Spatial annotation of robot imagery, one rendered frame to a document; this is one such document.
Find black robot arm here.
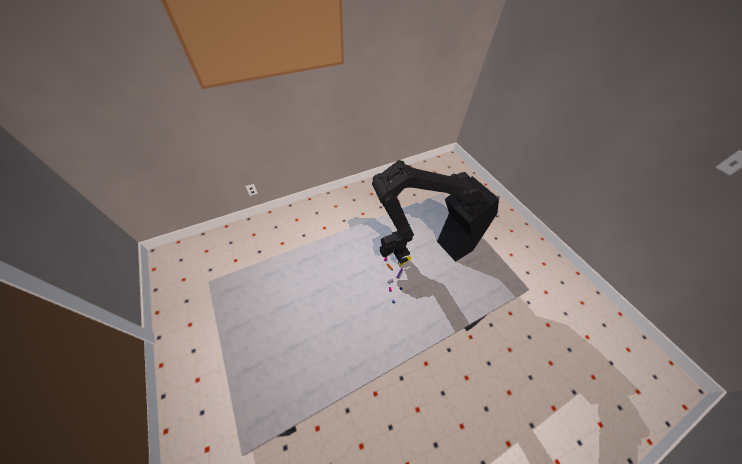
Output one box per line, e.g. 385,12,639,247
372,160,487,258

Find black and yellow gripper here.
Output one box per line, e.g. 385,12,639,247
394,245,412,266

